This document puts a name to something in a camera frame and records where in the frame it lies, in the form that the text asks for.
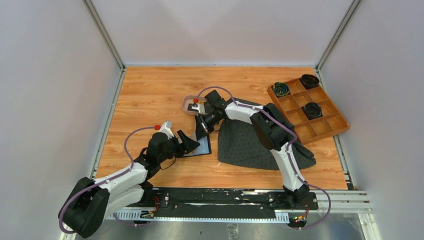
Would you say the aluminium frame rail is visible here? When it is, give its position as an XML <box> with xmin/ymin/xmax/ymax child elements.
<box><xmin>59</xmin><ymin>186</ymin><xmax>382</xmax><ymax>240</ymax></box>

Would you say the coiled black belt middle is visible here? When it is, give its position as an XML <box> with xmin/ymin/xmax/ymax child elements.
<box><xmin>301</xmin><ymin>102</ymin><xmax>323</xmax><ymax>120</ymax></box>

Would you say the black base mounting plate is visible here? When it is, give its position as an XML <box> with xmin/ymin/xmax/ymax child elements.
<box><xmin>130</xmin><ymin>187</ymin><xmax>319</xmax><ymax>221</ymax></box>

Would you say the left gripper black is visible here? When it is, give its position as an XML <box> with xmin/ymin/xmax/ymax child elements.
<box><xmin>158</xmin><ymin>130</ymin><xmax>200</xmax><ymax>164</ymax></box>

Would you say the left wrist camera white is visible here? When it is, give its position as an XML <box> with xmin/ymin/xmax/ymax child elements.
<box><xmin>158</xmin><ymin>120</ymin><xmax>175</xmax><ymax>139</ymax></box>

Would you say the pink oval tray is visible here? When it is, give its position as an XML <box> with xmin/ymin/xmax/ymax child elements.
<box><xmin>181</xmin><ymin>95</ymin><xmax>206</xmax><ymax>116</ymax></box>

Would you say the dark grey dotted cloth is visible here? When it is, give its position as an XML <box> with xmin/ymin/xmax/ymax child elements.
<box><xmin>217</xmin><ymin>102</ymin><xmax>317</xmax><ymax>170</ymax></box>

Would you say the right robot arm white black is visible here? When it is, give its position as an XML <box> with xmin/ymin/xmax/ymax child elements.
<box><xmin>193</xmin><ymin>90</ymin><xmax>316</xmax><ymax>209</ymax></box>

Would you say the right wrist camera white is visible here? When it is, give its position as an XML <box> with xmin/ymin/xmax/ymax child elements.
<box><xmin>193</xmin><ymin>98</ymin><xmax>206</xmax><ymax>115</ymax></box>

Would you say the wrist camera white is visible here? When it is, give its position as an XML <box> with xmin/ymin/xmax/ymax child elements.
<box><xmin>158</xmin><ymin>120</ymin><xmax>175</xmax><ymax>139</ymax></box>
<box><xmin>193</xmin><ymin>98</ymin><xmax>206</xmax><ymax>115</ymax></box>

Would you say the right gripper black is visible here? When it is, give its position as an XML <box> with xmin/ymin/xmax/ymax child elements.
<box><xmin>194</xmin><ymin>109</ymin><xmax>221</xmax><ymax>142</ymax></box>

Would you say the black leather card holder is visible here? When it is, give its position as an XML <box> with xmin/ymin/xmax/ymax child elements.
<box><xmin>183</xmin><ymin>136</ymin><xmax>212</xmax><ymax>158</ymax></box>

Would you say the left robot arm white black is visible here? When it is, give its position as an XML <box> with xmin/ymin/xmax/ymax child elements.
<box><xmin>58</xmin><ymin>126</ymin><xmax>200</xmax><ymax>238</ymax></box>

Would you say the coiled black belt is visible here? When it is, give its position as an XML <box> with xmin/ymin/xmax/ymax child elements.
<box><xmin>301</xmin><ymin>102</ymin><xmax>323</xmax><ymax>120</ymax></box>
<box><xmin>299</xmin><ymin>74</ymin><xmax>320</xmax><ymax>90</ymax></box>

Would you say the coiled black belt top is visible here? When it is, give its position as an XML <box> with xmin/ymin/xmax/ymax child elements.
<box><xmin>299</xmin><ymin>74</ymin><xmax>320</xmax><ymax>90</ymax></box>

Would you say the brown wooden compartment tray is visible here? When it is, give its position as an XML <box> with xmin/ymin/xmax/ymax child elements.
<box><xmin>267</xmin><ymin>74</ymin><xmax>350</xmax><ymax>144</ymax></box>

